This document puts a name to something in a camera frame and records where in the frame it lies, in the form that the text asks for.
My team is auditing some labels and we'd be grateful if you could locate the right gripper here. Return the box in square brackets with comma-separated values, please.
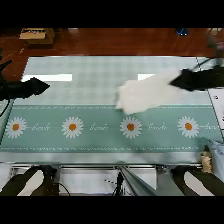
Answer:
[169, 68, 202, 93]

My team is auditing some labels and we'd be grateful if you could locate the silver frame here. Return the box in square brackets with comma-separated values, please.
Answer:
[0, 162, 208, 197]

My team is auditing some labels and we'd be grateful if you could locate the pale blue garment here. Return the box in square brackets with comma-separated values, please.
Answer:
[206, 139, 224, 176]

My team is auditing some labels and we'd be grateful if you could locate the cardboard box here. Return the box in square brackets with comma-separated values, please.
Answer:
[18, 27, 56, 46]

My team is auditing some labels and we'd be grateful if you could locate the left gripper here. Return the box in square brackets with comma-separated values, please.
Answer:
[19, 76, 51, 100]

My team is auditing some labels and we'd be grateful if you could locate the white T-shirt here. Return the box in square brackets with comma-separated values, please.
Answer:
[114, 67, 184, 116]

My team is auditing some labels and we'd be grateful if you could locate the blue object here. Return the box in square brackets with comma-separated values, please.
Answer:
[175, 27, 190, 37]

